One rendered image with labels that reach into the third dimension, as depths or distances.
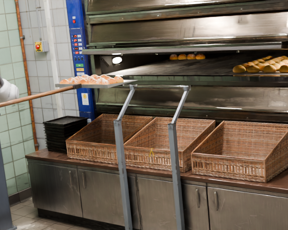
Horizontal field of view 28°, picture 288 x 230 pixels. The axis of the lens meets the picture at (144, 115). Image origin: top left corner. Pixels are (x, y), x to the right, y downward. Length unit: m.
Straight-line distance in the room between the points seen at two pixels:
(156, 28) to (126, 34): 0.29
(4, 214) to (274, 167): 2.29
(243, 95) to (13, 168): 2.44
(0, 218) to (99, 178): 0.95
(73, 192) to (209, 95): 1.36
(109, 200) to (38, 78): 1.60
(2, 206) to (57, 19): 1.70
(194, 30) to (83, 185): 1.48
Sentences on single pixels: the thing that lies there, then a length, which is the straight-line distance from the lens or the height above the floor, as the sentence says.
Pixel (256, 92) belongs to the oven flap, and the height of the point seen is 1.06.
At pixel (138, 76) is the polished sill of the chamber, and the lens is 4.69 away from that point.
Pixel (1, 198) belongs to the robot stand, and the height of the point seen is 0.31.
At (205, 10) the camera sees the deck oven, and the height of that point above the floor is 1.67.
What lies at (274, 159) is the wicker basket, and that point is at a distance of 3.79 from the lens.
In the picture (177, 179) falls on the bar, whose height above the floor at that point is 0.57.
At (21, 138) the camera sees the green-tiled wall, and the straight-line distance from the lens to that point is 5.63.
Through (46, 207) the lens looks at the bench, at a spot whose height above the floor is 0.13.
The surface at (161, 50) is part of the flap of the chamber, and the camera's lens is 4.33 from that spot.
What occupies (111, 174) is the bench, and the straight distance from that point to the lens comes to 4.37.
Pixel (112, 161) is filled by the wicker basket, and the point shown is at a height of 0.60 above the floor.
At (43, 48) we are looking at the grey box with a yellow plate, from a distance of 5.32.
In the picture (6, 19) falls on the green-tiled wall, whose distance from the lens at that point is 5.52.
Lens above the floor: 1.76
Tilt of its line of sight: 11 degrees down
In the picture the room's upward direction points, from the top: 6 degrees counter-clockwise
